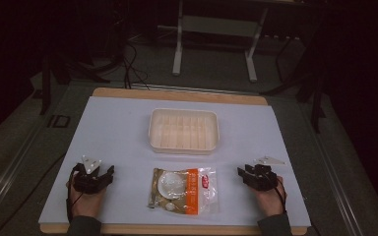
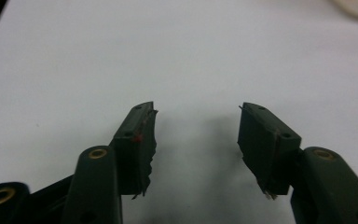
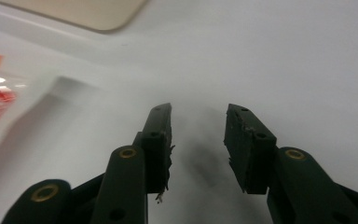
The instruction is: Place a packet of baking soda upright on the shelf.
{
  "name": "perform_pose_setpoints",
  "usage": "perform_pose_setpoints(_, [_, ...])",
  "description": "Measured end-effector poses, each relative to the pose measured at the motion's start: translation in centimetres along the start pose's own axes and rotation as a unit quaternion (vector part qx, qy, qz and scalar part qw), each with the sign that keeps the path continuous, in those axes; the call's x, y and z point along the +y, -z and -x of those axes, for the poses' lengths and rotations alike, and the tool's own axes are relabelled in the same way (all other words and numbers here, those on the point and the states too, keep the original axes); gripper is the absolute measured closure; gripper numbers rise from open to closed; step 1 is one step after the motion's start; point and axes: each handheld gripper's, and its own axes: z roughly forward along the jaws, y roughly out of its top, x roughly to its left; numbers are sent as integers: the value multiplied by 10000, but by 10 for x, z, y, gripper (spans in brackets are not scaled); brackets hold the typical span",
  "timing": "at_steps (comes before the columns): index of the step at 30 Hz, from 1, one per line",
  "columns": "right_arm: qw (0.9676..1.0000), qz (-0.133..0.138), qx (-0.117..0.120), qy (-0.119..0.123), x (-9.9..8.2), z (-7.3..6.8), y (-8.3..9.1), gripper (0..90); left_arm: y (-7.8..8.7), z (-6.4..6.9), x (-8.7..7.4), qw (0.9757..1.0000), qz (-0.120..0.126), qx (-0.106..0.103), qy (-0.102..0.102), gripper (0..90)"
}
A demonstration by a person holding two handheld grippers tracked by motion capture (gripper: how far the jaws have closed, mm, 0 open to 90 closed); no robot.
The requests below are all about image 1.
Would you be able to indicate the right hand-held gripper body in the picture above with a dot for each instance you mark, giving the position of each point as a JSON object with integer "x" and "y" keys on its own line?
{"x": 262, "y": 178}

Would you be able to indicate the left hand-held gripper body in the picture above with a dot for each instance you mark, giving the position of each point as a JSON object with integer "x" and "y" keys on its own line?
{"x": 87, "y": 182}

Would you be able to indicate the person's left hand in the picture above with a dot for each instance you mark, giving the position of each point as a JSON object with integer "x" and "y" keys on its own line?
{"x": 87, "y": 203}

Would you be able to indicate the person's right hand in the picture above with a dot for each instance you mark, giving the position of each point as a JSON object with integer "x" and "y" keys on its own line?
{"x": 269, "y": 201}

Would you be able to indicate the white table mat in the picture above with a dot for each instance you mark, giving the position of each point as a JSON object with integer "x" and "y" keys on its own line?
{"x": 128, "y": 137}

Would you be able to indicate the clear orange snack packet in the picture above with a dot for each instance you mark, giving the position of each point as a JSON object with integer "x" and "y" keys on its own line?
{"x": 183, "y": 190}

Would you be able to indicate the cream plastic tray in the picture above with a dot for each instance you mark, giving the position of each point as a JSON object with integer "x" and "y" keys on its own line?
{"x": 183, "y": 131}

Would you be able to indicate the black tripod stand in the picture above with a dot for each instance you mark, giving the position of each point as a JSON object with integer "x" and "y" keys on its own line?
{"x": 315, "y": 82}

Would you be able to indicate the white metal stand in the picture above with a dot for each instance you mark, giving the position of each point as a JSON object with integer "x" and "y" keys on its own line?
{"x": 216, "y": 31}

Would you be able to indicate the black floor bracket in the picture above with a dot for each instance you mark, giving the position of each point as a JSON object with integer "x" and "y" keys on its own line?
{"x": 58, "y": 121}

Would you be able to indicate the metal floor rail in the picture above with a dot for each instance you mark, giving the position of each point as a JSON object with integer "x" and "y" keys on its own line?
{"x": 336, "y": 183}
{"x": 10, "y": 173}

